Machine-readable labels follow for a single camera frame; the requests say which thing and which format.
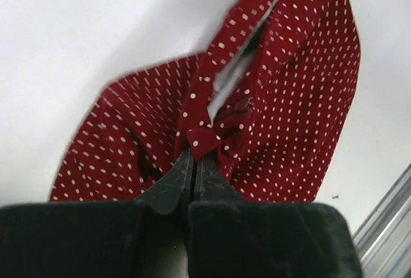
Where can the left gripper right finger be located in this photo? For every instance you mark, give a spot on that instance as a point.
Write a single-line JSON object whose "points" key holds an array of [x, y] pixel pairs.
{"points": [[231, 237]]}

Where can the red polka dot skirt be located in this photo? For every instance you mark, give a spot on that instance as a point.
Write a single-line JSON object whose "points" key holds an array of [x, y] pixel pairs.
{"points": [[267, 100]]}

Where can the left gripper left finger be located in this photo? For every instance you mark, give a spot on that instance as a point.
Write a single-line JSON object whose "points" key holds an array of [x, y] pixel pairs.
{"points": [[138, 238]]}

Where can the aluminium rail frame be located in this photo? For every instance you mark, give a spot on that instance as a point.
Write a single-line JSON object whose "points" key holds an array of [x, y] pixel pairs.
{"points": [[383, 240]]}

